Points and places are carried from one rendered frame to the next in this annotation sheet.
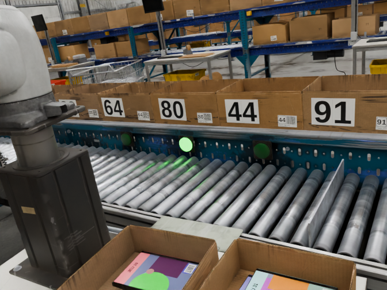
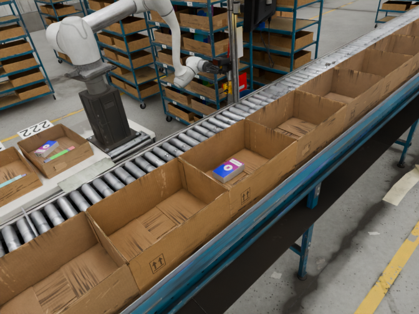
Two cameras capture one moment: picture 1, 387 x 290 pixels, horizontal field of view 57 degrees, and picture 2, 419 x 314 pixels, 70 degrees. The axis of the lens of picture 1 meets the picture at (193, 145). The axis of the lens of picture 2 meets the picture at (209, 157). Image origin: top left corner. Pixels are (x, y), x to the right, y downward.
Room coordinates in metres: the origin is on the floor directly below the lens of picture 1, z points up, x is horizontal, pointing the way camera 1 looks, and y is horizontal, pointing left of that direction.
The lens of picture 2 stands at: (2.01, -1.03, 1.74)
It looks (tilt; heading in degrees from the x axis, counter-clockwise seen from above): 36 degrees down; 107
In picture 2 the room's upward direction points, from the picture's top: 7 degrees counter-clockwise
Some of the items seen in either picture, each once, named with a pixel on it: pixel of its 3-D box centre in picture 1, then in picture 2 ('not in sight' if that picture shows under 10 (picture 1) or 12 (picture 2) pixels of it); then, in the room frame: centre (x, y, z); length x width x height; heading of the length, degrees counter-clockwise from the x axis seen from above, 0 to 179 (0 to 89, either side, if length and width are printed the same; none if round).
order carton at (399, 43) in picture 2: not in sight; (398, 56); (2.73, 1.22, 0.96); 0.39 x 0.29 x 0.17; 55
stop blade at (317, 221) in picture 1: (329, 198); (40, 241); (1.03, -0.41, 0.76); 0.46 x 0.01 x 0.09; 145
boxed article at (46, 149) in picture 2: not in sight; (47, 149); (0.58, 0.22, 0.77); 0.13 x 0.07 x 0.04; 87
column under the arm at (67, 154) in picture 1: (59, 209); (106, 114); (0.94, 0.42, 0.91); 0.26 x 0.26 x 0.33; 58
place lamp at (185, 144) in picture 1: (185, 144); not in sight; (1.64, 0.04, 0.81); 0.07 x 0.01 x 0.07; 55
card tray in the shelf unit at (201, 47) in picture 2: not in sight; (209, 42); (1.34, 1.63, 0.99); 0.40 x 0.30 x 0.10; 142
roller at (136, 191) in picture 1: (154, 180); (179, 166); (1.46, 0.20, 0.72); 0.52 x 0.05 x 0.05; 145
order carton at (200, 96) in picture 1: (198, 101); (238, 164); (1.84, -0.06, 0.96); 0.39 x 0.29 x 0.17; 55
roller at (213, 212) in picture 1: (232, 193); (118, 203); (1.24, -0.12, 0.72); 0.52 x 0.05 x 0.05; 145
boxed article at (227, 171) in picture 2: not in sight; (228, 170); (1.79, -0.03, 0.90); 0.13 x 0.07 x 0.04; 55
